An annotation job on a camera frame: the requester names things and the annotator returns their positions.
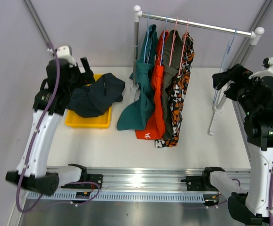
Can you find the slotted cable duct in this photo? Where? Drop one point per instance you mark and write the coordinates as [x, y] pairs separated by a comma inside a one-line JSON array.
[[127, 197]]

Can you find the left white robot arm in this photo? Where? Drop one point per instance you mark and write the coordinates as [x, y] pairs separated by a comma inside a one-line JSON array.
[[49, 106]]

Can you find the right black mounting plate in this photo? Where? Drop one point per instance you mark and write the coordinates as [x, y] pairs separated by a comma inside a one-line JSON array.
[[198, 183]]

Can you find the blue hanger of teal shorts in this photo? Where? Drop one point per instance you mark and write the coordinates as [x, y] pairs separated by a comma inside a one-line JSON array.
[[147, 38]]

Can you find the blue wire hanger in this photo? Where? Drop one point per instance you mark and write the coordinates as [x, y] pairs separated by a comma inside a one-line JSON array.
[[223, 64]]

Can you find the dark navy shorts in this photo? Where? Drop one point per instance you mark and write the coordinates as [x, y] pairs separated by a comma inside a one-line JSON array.
[[94, 100]]

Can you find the metal clothes rack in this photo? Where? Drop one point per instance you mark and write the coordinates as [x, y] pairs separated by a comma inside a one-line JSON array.
[[241, 56]]

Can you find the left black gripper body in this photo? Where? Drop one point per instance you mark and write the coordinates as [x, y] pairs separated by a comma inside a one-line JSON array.
[[79, 79]]

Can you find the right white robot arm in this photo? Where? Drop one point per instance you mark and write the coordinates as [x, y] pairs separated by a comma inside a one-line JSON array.
[[254, 92]]

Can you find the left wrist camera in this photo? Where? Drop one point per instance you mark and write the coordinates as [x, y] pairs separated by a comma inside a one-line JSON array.
[[62, 52]]

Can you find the blue hanger of orange shorts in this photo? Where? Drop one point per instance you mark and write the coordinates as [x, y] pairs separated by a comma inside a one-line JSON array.
[[163, 39]]

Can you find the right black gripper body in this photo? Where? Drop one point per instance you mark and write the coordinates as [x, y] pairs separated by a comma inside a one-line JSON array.
[[240, 75]]

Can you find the orange camouflage pattern shorts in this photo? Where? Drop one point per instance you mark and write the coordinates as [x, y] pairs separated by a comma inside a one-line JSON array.
[[178, 90]]

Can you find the teal shorts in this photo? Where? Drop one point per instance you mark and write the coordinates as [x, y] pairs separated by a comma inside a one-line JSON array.
[[136, 115]]

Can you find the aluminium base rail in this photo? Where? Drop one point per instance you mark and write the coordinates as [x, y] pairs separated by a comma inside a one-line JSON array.
[[141, 179]]

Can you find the pink hanger of olive shorts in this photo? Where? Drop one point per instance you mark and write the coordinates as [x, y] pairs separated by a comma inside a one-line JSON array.
[[173, 43]]

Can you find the olive green shorts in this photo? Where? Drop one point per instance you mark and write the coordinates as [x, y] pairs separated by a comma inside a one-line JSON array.
[[169, 73]]

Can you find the pink hanger of camouflage shorts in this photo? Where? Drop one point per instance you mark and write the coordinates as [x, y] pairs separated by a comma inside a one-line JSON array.
[[184, 41]]

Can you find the yellow plastic tray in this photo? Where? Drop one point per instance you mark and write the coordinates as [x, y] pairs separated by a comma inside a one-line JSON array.
[[101, 122]]

